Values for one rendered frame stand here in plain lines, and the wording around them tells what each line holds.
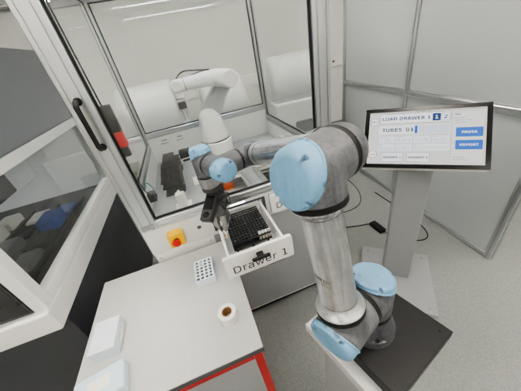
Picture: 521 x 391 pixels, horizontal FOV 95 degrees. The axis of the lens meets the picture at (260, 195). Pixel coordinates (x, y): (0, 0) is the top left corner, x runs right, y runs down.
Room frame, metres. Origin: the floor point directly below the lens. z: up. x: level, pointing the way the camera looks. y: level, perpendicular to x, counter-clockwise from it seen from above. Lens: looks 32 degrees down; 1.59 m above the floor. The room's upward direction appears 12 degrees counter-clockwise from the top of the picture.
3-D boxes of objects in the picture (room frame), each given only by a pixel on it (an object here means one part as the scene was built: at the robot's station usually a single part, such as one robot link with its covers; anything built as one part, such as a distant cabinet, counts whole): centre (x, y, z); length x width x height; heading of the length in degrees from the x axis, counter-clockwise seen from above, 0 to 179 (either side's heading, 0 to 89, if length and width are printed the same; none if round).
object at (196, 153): (0.79, 0.17, 1.28); 0.09 x 0.08 x 0.11; 36
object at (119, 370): (0.37, 0.61, 0.78); 0.15 x 0.10 x 0.04; 113
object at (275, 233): (0.90, 0.10, 0.86); 0.40 x 0.26 x 0.06; 13
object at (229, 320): (0.53, 0.21, 0.78); 0.07 x 0.07 x 0.04
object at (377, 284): (0.40, -0.25, 0.96); 0.13 x 0.12 x 0.14; 125
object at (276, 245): (0.69, 0.05, 0.87); 0.29 x 0.02 x 0.11; 103
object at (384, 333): (0.39, -0.25, 0.85); 0.15 x 0.15 x 0.10
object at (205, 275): (0.76, 0.32, 0.78); 0.12 x 0.08 x 0.04; 12
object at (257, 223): (0.89, 0.10, 0.87); 0.22 x 0.18 x 0.06; 13
